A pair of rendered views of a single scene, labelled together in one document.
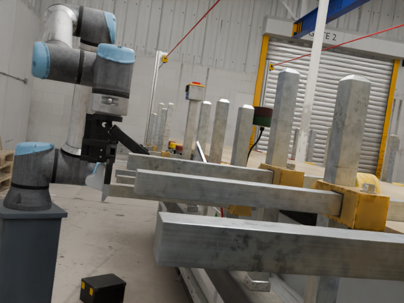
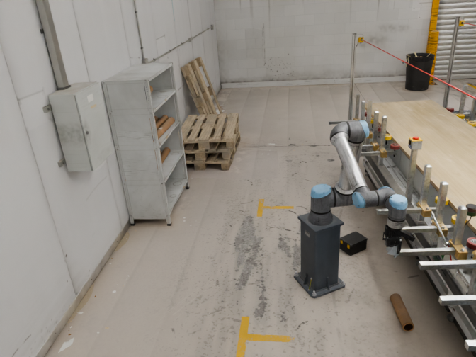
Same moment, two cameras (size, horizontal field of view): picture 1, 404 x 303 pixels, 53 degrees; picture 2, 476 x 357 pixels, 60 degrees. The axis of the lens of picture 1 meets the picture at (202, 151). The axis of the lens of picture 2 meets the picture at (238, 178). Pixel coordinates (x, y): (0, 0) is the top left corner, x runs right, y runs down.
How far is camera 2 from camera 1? 1.70 m
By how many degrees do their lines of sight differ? 28
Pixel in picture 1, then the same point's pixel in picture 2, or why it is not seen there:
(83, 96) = not seen: hidden behind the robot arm
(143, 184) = (443, 303)
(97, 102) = (392, 224)
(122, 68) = (404, 211)
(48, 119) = (235, 54)
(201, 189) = (461, 302)
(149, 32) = not seen: outside the picture
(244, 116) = (462, 213)
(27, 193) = (323, 217)
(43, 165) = (329, 202)
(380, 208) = not seen: outside the picture
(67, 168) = (341, 200)
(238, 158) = (458, 231)
